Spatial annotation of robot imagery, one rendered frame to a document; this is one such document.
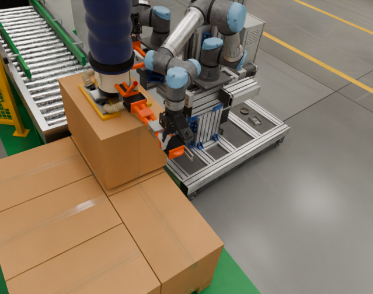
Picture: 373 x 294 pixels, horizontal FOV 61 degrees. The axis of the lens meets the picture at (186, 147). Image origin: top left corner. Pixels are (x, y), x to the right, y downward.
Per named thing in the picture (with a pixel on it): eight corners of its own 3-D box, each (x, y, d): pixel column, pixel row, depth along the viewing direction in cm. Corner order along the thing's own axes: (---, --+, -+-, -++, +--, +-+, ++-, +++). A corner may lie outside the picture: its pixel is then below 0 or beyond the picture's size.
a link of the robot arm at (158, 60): (195, -15, 143) (140, 53, 121) (218, -9, 140) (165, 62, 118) (195, 8, 153) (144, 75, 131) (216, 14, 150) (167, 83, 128)
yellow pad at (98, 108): (78, 87, 181) (77, 80, 177) (94, 83, 185) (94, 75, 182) (102, 121, 162) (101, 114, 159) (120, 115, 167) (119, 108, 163)
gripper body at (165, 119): (173, 119, 136) (175, 96, 127) (184, 131, 131) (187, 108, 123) (158, 125, 132) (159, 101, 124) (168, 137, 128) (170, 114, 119)
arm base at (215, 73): (208, 66, 204) (210, 52, 197) (224, 77, 196) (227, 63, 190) (190, 72, 197) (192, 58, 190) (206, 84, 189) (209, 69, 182)
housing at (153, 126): (146, 130, 146) (146, 122, 142) (159, 125, 149) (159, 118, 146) (154, 139, 142) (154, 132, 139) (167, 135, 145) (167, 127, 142)
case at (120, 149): (68, 129, 213) (57, 78, 185) (122, 112, 231) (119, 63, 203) (107, 191, 180) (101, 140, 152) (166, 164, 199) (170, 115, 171)
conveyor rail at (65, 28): (39, 13, 381) (36, -4, 367) (44, 11, 383) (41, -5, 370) (130, 122, 254) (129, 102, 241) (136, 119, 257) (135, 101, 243)
